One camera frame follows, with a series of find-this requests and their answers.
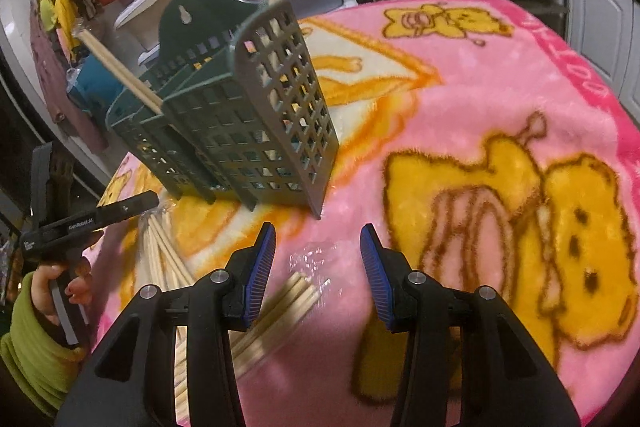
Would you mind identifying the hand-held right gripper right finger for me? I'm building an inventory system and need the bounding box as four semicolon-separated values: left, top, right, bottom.
360;224;583;427

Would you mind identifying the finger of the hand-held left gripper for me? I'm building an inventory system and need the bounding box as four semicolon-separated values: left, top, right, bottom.
96;189;161;222

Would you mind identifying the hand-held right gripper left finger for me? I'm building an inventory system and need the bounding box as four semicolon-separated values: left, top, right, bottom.
52;222;277;427

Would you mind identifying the pile of wooden chopsticks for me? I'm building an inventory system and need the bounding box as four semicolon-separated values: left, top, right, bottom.
139;211;322;427

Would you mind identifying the green plastic utensil holder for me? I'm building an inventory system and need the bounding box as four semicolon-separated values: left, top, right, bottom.
105;0;341;220

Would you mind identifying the person's left forearm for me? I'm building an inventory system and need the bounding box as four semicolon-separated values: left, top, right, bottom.
0;272;97;419

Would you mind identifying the person's left hand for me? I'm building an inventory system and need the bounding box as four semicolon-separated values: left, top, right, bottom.
30;257;94;329

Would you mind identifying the blue plastic container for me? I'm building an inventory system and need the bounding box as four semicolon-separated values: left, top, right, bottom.
66;53;132;110

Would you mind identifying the pink printed blanket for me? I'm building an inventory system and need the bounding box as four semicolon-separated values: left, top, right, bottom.
94;0;640;427

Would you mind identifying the yellow hanging cloth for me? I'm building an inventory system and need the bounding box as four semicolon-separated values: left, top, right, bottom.
39;0;98;60

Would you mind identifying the white kitchen cabinet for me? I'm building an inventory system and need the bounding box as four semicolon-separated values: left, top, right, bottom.
567;0;640;118

